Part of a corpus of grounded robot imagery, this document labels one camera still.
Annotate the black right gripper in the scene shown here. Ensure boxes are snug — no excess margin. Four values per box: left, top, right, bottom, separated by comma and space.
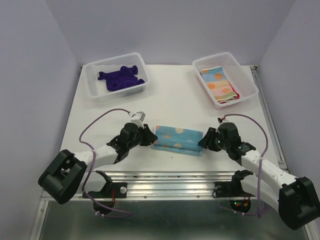
196, 127, 229, 152

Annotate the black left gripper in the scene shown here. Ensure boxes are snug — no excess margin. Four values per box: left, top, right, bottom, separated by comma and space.
127, 123, 157, 150

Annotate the blue dotted cartoon towel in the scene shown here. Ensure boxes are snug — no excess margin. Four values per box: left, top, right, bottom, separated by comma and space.
152, 125, 204, 157

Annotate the purple towel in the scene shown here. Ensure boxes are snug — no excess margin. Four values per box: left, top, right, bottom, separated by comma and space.
97, 65, 145, 92

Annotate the orange dotted cartoon towel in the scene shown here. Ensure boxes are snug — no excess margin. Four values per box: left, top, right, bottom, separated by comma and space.
200, 66, 236, 104

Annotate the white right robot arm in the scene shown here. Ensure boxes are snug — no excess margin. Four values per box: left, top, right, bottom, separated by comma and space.
198, 122, 320, 230

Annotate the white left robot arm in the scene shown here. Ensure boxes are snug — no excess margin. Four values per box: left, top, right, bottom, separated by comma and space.
38, 122, 158, 204

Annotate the white basket with towels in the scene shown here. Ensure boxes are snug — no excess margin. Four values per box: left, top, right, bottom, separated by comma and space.
82, 52, 150, 102

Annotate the white empty plastic basket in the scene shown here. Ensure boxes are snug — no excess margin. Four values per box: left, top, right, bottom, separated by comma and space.
192, 52, 259, 109

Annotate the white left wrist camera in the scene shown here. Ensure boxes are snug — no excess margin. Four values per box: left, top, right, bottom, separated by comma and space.
128, 111, 146, 128

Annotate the aluminium rail frame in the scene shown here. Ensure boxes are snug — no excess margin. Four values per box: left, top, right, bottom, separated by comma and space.
29, 64, 316, 240

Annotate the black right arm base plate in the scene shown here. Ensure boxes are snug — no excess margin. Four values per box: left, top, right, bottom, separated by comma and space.
212, 181, 250, 198

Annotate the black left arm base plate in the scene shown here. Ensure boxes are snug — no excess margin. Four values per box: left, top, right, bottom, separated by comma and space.
88, 182, 128, 199

